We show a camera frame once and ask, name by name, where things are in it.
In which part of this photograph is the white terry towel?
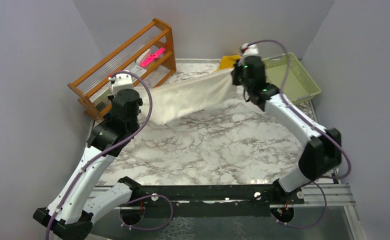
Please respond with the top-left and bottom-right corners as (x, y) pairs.
(149, 68), (237, 125)

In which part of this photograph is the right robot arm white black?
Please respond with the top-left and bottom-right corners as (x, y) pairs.
(231, 55), (342, 204)

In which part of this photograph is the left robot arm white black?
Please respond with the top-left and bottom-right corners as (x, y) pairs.
(33, 89), (146, 240)

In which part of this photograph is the yellow towel white trim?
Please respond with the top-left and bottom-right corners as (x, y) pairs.
(217, 55), (241, 71)

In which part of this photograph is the green stapler box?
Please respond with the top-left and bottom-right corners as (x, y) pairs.
(89, 85), (112, 106)

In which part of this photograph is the light green plastic basket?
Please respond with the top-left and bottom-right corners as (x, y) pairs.
(263, 52), (321, 105)

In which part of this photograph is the ruler set clear package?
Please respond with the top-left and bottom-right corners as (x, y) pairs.
(129, 64), (147, 78)

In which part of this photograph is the wooden shelf rack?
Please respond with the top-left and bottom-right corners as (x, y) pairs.
(68, 18), (177, 123)

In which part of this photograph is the pink plastic tool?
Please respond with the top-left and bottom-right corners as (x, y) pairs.
(136, 47), (166, 68)

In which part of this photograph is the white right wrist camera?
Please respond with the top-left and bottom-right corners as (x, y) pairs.
(239, 43), (260, 58)

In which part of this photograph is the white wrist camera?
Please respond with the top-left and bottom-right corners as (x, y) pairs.
(108, 73), (134, 96)
(239, 43), (260, 58)

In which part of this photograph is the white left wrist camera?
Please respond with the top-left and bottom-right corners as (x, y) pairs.
(108, 73), (134, 96)

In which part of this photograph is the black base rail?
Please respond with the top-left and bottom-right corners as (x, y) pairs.
(118, 176), (305, 218)

